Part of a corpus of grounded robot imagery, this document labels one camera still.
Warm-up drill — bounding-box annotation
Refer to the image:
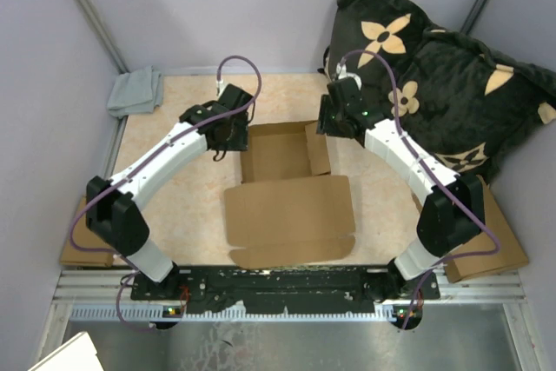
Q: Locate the brown cardboard box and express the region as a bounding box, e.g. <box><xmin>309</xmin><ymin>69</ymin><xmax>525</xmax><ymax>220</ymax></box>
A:
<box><xmin>223</xmin><ymin>121</ymin><xmax>355</xmax><ymax>269</ymax></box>

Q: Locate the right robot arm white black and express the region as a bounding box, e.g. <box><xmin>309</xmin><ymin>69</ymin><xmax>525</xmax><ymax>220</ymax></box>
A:
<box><xmin>317</xmin><ymin>77</ymin><xmax>486</xmax><ymax>298</ymax></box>

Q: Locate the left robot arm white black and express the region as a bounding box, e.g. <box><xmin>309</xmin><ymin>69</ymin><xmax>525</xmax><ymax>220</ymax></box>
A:
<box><xmin>85</xmin><ymin>83</ymin><xmax>256</xmax><ymax>299</ymax></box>

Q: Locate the folded cardboard box left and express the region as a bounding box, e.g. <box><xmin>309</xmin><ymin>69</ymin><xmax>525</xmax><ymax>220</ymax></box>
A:
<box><xmin>59</xmin><ymin>215</ymin><xmax>114</xmax><ymax>268</ymax></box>

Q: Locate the folded cardboard box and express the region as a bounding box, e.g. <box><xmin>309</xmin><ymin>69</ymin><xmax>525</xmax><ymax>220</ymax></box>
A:
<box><xmin>59</xmin><ymin>215</ymin><xmax>114</xmax><ymax>268</ymax></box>
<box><xmin>412</xmin><ymin>174</ymin><xmax>530</xmax><ymax>283</ymax></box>

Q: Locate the folded cardboard box right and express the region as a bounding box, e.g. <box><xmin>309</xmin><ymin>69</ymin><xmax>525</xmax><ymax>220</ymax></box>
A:
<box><xmin>412</xmin><ymin>174</ymin><xmax>530</xmax><ymax>283</ymax></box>

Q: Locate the grey folded cloth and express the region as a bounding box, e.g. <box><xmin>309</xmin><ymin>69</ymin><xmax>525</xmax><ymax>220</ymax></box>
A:
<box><xmin>107</xmin><ymin>66</ymin><xmax>163</xmax><ymax>119</ymax></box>

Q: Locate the black floral plush pillow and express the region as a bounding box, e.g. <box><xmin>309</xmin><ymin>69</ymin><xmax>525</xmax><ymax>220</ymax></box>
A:
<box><xmin>323</xmin><ymin>0</ymin><xmax>555</xmax><ymax>181</ymax></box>

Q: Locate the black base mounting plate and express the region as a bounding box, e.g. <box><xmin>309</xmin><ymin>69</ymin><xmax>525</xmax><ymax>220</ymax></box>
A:
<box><xmin>130</xmin><ymin>264</ymin><xmax>440</xmax><ymax>315</ymax></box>

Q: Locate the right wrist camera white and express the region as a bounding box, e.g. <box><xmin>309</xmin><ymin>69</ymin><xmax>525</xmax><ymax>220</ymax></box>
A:
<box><xmin>335</xmin><ymin>63</ymin><xmax>362</xmax><ymax>89</ymax></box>

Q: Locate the aluminium rail frame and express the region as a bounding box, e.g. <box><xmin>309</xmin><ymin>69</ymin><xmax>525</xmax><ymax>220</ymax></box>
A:
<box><xmin>38</xmin><ymin>266</ymin><xmax>544</xmax><ymax>370</ymax></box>

